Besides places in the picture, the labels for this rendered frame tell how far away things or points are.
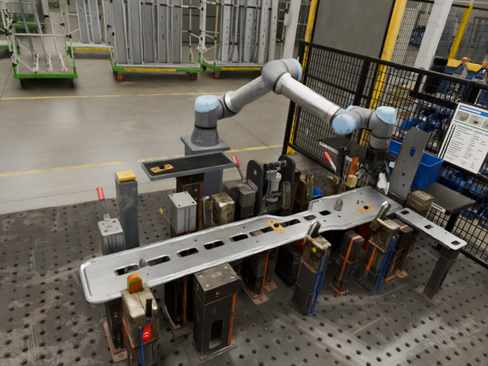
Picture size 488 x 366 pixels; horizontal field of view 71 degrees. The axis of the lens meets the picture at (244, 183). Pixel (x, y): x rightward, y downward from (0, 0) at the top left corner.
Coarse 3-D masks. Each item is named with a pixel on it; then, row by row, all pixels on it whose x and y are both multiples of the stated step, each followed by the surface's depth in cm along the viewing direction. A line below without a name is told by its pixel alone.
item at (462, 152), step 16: (464, 112) 164; (480, 112) 158; (448, 128) 171; (464, 128) 165; (480, 128) 159; (464, 144) 166; (480, 144) 160; (448, 160) 174; (464, 160) 167; (480, 160) 161
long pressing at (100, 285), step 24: (360, 192) 169; (264, 216) 142; (288, 216) 143; (336, 216) 147; (360, 216) 149; (168, 240) 122; (192, 240) 124; (216, 240) 125; (240, 240) 126; (264, 240) 128; (288, 240) 130; (96, 264) 109; (120, 264) 110; (168, 264) 112; (192, 264) 113; (216, 264) 115; (96, 288) 100; (120, 288) 101
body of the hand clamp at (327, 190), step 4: (328, 176) 169; (332, 176) 170; (328, 180) 169; (332, 180) 167; (328, 184) 169; (332, 184) 167; (336, 184) 166; (340, 184) 168; (324, 188) 173; (328, 188) 170; (332, 188) 168; (336, 188) 168; (340, 188) 169; (324, 192) 173; (328, 192) 171; (332, 192) 168; (336, 192) 169; (324, 196) 173; (320, 212) 179; (324, 212) 176; (328, 212) 175; (324, 220) 177
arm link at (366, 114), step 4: (348, 108) 138; (352, 108) 137; (356, 108) 137; (360, 108) 136; (364, 108) 136; (360, 112) 132; (364, 112) 134; (368, 112) 134; (372, 112) 133; (364, 116) 133; (368, 116) 133; (364, 120) 133; (368, 120) 133; (364, 124) 135; (368, 124) 134; (368, 128) 135
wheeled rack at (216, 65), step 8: (200, 0) 813; (216, 0) 742; (216, 8) 749; (256, 8) 827; (200, 16) 830; (216, 16) 757; (200, 24) 839; (216, 24) 765; (200, 32) 847; (208, 32) 856; (216, 32) 864; (232, 32) 888; (232, 40) 898; (280, 40) 868; (200, 48) 862; (280, 48) 872; (208, 64) 836; (216, 64) 843; (224, 64) 852; (232, 64) 863; (240, 64) 873; (248, 64) 884; (256, 64) 872; (264, 64) 906; (216, 72) 824
